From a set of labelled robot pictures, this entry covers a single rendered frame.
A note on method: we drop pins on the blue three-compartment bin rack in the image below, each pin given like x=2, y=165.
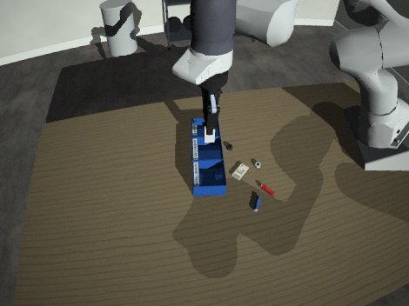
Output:
x=207, y=162

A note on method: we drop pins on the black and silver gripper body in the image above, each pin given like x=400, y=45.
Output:
x=212, y=84

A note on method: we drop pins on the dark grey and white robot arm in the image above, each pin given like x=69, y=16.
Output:
x=360, y=53

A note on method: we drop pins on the white domino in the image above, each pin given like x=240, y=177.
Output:
x=240, y=171

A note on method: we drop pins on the red battery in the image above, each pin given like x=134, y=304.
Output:
x=267, y=190

